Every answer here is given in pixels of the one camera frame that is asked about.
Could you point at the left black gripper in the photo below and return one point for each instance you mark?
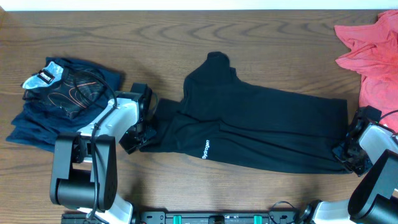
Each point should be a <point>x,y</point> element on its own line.
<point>140,133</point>

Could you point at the folded navy blue shirt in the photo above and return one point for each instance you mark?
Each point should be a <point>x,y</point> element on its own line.
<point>39,124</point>

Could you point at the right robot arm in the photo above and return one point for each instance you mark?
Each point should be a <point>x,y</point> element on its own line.
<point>370,151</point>

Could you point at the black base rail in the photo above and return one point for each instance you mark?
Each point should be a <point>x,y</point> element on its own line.
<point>192,218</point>

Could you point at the coral red shirt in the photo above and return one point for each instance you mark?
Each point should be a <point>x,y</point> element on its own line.
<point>373,55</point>

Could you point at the black t-shirt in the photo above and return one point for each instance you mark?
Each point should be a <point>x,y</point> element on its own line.
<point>224,119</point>

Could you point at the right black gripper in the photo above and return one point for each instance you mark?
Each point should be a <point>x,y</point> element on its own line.
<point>359,170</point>

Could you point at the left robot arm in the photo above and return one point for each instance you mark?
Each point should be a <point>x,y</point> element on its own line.
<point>84,172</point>

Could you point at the folded black patterned shirt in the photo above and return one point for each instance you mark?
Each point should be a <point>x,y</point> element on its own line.
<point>73,87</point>

